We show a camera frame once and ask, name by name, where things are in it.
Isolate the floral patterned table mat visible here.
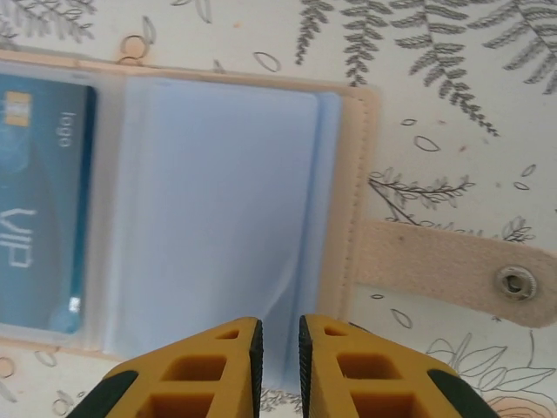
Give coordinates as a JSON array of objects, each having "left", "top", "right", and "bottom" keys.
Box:
[{"left": 0, "top": 0, "right": 557, "bottom": 418}]

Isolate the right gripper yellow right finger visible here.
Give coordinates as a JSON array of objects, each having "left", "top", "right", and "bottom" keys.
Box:
[{"left": 298, "top": 313, "right": 495, "bottom": 418}]

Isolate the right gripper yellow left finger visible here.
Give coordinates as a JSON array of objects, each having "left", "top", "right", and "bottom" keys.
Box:
[{"left": 64, "top": 316, "right": 265, "bottom": 418}]

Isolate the blue VIP card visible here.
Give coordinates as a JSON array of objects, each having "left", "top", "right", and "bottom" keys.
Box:
[{"left": 0, "top": 72, "right": 99, "bottom": 336}]

